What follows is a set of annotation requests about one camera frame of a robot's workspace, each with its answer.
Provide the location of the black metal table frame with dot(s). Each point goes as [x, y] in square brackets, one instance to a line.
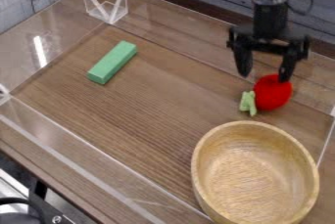
[28, 202]

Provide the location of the red plush strawberry toy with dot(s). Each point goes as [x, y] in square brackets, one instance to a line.
[268, 95]

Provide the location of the clear acrylic tray enclosure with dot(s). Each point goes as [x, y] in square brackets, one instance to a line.
[111, 144]

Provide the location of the clear acrylic corner bracket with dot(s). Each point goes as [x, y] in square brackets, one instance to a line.
[106, 11]

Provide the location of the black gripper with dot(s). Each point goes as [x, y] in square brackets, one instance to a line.
[290, 43]

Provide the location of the wooden bowl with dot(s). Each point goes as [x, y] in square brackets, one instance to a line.
[253, 174]

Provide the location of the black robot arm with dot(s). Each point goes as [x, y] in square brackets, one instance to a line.
[271, 17]

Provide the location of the green rectangular block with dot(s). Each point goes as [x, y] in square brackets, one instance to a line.
[111, 62]

